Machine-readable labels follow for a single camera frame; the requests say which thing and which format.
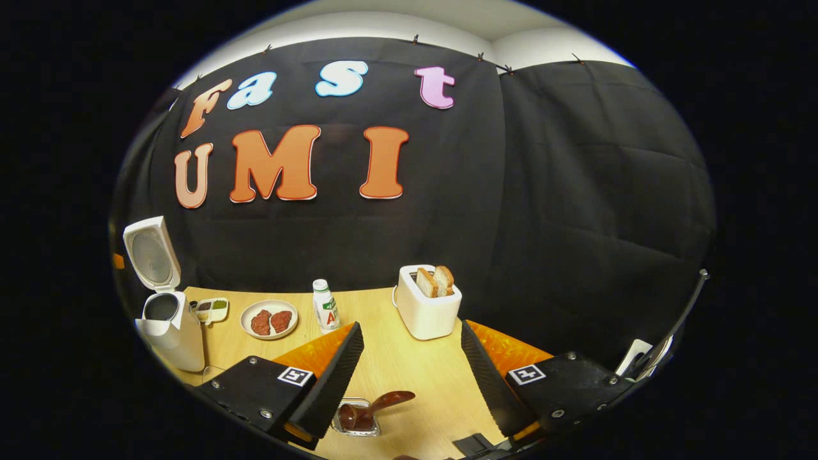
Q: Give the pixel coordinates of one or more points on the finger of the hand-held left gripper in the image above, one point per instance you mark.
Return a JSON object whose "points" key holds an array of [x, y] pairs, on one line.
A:
{"points": [[118, 260]]}

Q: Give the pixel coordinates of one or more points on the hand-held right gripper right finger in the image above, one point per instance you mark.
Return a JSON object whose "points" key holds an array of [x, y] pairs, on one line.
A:
{"points": [[492, 383]]}

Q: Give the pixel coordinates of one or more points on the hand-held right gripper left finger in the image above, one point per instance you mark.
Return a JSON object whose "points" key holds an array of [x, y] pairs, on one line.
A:
{"points": [[332, 383]]}

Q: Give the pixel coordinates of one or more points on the brown wooden spoon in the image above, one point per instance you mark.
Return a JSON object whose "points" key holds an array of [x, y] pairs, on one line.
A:
{"points": [[383, 402]]}

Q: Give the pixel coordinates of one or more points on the white rice cooker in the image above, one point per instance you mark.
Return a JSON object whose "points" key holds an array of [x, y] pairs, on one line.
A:
{"points": [[185, 345]]}

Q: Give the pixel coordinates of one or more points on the white green drink bottle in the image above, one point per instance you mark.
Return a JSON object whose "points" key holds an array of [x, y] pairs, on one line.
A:
{"points": [[326, 310]]}

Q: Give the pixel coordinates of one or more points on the red meat piece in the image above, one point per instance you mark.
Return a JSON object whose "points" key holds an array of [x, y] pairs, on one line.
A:
{"points": [[281, 320], [261, 322]]}

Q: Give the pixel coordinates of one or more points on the white toaster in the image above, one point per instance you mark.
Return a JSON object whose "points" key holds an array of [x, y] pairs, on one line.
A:
{"points": [[425, 319]]}

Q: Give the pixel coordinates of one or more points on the white round plate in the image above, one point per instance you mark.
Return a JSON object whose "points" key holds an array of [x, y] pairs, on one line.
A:
{"points": [[269, 305]]}

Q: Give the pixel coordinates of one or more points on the small white condiment dish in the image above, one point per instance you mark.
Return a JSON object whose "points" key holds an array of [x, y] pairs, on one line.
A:
{"points": [[217, 312]]}

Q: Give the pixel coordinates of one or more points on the white side table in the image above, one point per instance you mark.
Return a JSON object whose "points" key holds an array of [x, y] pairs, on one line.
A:
{"points": [[634, 358]]}

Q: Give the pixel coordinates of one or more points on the black stand pole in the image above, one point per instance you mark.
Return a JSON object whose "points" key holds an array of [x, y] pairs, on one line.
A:
{"points": [[671, 326]]}

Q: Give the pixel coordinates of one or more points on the black backdrop cloth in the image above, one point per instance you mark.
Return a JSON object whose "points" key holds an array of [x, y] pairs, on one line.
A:
{"points": [[543, 191]]}

